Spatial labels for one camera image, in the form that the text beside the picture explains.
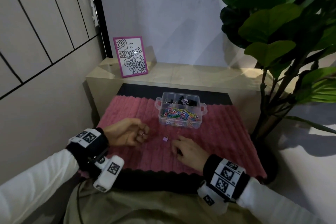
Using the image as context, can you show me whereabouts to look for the green leafy plant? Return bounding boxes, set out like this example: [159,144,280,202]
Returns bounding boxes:
[219,0,336,140]

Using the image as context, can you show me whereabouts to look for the person's left forearm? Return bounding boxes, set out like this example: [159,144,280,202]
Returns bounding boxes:
[0,149,79,224]

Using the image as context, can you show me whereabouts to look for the beige wooden shelf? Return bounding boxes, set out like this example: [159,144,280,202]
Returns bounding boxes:
[86,57,279,132]

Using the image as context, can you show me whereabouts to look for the transparent storage box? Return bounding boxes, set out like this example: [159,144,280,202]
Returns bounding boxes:
[154,92,208,129]

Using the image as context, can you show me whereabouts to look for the person's right forearm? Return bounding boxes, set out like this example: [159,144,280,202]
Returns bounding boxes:
[236,178,327,224]

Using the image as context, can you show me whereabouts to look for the pile of colourful paper clips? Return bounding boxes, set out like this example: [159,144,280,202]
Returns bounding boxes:
[160,108,200,127]

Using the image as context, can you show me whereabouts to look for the black left wristband with markers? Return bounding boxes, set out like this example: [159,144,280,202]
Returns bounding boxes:
[65,127,110,172]

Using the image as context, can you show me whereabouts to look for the black right wristband with markers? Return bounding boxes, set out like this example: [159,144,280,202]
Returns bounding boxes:
[203,154,250,201]

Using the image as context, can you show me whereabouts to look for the pink ribbed mat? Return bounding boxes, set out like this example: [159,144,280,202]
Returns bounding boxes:
[78,96,268,180]

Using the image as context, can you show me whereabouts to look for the black plant pot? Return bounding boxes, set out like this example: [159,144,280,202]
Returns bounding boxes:
[251,134,279,186]

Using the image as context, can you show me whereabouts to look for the person's left hand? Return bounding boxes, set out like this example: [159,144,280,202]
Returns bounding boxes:
[103,118,150,147]

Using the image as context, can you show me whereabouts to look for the person's right hand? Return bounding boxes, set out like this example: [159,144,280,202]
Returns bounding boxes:
[171,135,210,172]

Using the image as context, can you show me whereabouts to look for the person's olive trousers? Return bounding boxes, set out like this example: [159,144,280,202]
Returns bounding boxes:
[63,179,260,224]

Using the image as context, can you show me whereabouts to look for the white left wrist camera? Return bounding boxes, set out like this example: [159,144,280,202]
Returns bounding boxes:
[93,155,125,193]

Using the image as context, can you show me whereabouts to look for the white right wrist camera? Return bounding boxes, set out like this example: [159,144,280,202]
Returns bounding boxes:
[197,180,229,215]

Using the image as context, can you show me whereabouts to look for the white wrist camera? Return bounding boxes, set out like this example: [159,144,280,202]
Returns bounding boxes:
[197,180,229,215]
[93,155,125,193]

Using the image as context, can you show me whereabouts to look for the pink framed drawing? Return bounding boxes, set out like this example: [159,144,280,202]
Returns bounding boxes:
[113,36,149,78]

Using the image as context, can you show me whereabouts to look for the black wristband with markers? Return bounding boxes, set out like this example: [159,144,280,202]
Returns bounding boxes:
[203,154,250,201]
[65,127,110,172]

